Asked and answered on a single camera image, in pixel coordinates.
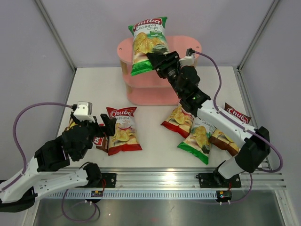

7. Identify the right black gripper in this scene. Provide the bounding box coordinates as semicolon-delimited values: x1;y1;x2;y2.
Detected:
147;52;184;98

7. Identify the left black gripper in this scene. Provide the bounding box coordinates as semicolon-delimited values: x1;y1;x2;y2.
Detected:
71;113;116;160

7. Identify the green Chuba chips bag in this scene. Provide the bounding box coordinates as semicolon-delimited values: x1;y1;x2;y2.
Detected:
177;117;216;165
128;16;169;76

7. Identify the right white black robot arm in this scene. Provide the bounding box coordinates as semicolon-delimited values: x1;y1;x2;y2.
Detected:
146;48;270;187

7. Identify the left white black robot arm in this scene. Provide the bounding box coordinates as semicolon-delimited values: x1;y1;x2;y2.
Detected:
0;114;116;213

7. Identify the brown Chuba chips bag left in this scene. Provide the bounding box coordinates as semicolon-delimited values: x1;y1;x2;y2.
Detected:
64;117;109;153

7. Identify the brown chuba chips bag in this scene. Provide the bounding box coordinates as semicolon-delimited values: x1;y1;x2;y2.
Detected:
64;117;109;153
208;102;252;157

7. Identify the red Chuba chips bag left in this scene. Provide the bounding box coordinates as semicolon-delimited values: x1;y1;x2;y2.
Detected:
106;107;142;156

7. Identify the red chuba chips bag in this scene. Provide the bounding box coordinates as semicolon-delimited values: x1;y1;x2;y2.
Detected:
106;107;142;156
161;104;194;138

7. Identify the pink three-tier wooden shelf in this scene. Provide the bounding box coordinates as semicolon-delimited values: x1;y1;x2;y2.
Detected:
117;35;202;105

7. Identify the red Chuba chips bag right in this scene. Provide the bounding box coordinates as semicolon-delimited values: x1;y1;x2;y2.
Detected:
161;104;194;138

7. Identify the brown Chuba chips bag right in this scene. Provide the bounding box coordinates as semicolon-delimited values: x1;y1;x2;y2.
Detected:
208;102;252;157

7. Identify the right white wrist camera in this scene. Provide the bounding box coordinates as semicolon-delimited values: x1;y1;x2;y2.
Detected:
179;48;195;67

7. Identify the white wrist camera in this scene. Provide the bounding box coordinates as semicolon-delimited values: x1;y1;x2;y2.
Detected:
73;101;97;123
179;48;195;67

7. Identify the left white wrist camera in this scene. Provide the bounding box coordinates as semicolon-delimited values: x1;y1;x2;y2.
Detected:
73;101;97;123

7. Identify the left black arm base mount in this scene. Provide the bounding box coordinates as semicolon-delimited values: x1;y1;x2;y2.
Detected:
96;173;117;189

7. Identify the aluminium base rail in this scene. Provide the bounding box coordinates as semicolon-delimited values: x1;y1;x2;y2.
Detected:
101;168;286;190

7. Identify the white slotted cable duct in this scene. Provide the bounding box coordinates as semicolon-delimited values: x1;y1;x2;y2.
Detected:
48;190;217;200

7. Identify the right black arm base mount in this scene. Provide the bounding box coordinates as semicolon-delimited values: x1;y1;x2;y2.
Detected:
195;172;242;188

